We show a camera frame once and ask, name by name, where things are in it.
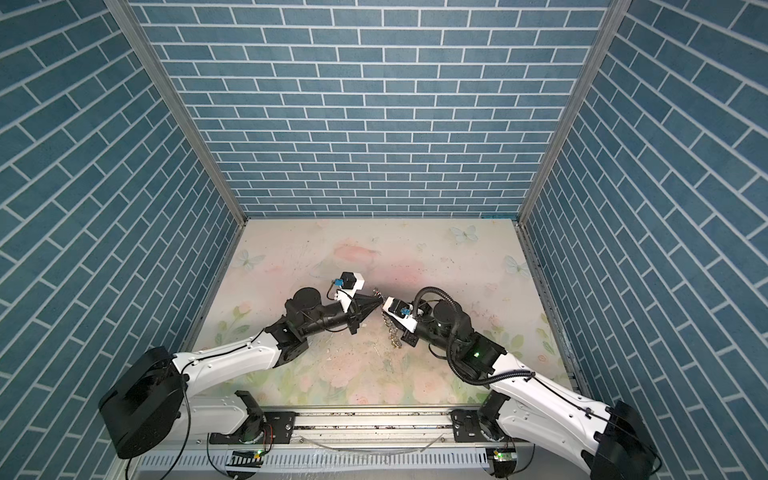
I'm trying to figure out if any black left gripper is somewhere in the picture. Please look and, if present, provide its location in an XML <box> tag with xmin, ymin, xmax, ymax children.
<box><xmin>299</xmin><ymin>295</ymin><xmax>383</xmax><ymax>340</ymax></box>

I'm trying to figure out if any large metal keyring band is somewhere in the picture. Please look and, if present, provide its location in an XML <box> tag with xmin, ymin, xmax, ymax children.
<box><xmin>373</xmin><ymin>288</ymin><xmax>402</xmax><ymax>349</ymax></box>

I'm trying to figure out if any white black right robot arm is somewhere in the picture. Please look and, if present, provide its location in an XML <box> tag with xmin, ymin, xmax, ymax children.
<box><xmin>382</xmin><ymin>287</ymin><xmax>663</xmax><ymax>479</ymax></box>

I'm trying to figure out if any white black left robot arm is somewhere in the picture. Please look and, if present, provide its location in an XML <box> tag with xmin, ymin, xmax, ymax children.
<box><xmin>98</xmin><ymin>287</ymin><xmax>384</xmax><ymax>459</ymax></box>

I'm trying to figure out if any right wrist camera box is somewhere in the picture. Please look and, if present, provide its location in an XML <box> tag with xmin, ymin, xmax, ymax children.
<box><xmin>382</xmin><ymin>297</ymin><xmax>417</xmax><ymax>333</ymax></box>

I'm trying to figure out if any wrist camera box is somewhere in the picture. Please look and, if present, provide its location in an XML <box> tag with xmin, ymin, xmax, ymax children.
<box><xmin>382</xmin><ymin>297</ymin><xmax>417</xmax><ymax>333</ymax></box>
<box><xmin>333</xmin><ymin>272</ymin><xmax>365</xmax><ymax>310</ymax></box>

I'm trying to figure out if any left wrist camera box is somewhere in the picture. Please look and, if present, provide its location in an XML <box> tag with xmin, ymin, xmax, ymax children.
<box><xmin>333</xmin><ymin>272</ymin><xmax>365</xmax><ymax>310</ymax></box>

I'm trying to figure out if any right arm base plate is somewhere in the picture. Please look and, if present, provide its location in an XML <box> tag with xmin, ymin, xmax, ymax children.
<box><xmin>449</xmin><ymin>409</ymin><xmax>524</xmax><ymax>445</ymax></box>

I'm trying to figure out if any aluminium front rail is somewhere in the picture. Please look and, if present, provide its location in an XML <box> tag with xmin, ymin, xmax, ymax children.
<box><xmin>118</xmin><ymin>398</ymin><xmax>607</xmax><ymax>458</ymax></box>

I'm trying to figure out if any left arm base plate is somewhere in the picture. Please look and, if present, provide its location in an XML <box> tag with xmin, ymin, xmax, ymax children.
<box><xmin>209</xmin><ymin>411</ymin><xmax>297</xmax><ymax>447</ymax></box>

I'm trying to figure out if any perforated cable duct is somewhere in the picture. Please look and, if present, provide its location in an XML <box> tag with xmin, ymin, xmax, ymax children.
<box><xmin>139</xmin><ymin>448</ymin><xmax>489</xmax><ymax>473</ymax></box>

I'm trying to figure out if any aluminium right corner post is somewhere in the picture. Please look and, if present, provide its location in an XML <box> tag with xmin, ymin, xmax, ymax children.
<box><xmin>518</xmin><ymin>0</ymin><xmax>631</xmax><ymax>227</ymax></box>

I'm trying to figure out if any aluminium corner post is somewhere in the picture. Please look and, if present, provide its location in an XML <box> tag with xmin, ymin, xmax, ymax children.
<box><xmin>518</xmin><ymin>0</ymin><xmax>631</xmax><ymax>227</ymax></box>
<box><xmin>104</xmin><ymin>0</ymin><xmax>247</xmax><ymax>227</ymax></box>

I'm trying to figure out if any aluminium left corner post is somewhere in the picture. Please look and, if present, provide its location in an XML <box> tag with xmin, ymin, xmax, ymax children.
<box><xmin>104</xmin><ymin>0</ymin><xmax>247</xmax><ymax>227</ymax></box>

